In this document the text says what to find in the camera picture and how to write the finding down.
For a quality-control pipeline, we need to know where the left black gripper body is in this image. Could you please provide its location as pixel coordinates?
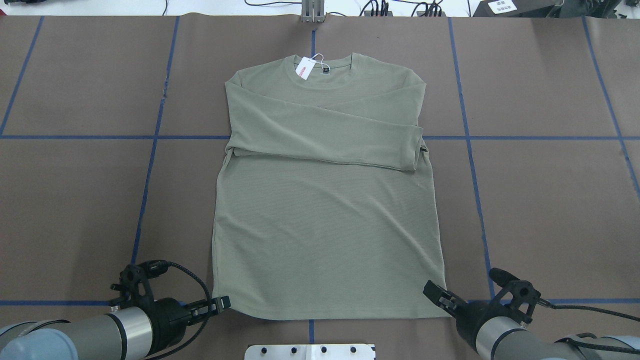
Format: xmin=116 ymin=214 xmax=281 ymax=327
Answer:
xmin=109 ymin=260 xmax=216 ymax=356

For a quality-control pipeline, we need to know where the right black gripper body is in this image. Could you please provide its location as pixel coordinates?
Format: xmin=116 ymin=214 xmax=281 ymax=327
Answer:
xmin=439 ymin=268 xmax=542 ymax=351

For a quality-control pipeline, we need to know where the olive green long-sleeve shirt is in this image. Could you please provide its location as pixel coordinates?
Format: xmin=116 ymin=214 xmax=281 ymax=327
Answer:
xmin=212 ymin=53 xmax=446 ymax=321

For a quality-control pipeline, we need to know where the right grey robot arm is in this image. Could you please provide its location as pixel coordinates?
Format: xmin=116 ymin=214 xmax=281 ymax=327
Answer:
xmin=423 ymin=268 xmax=640 ymax=360

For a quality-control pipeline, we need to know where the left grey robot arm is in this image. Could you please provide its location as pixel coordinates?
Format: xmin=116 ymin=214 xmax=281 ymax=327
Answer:
xmin=1 ymin=260 xmax=231 ymax=360

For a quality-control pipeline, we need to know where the white red hang tag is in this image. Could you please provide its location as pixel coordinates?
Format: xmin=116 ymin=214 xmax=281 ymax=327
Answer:
xmin=295 ymin=57 xmax=317 ymax=81

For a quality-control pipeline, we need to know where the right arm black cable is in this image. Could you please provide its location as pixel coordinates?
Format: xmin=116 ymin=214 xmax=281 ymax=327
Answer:
xmin=537 ymin=295 xmax=640 ymax=356

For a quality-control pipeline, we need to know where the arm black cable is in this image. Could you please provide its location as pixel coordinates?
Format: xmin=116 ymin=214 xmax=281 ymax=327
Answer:
xmin=145 ymin=260 xmax=213 ymax=360
xmin=537 ymin=295 xmax=640 ymax=356

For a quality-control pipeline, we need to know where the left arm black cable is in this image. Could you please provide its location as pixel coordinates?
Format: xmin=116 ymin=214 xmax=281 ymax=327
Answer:
xmin=145 ymin=260 xmax=213 ymax=360

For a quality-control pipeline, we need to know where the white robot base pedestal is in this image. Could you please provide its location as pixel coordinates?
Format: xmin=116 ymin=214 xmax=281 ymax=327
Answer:
xmin=244 ymin=343 xmax=377 ymax=360

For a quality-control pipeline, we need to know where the aluminium frame post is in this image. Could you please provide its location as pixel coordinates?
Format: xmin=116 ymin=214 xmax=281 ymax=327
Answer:
xmin=300 ymin=0 xmax=326 ymax=24

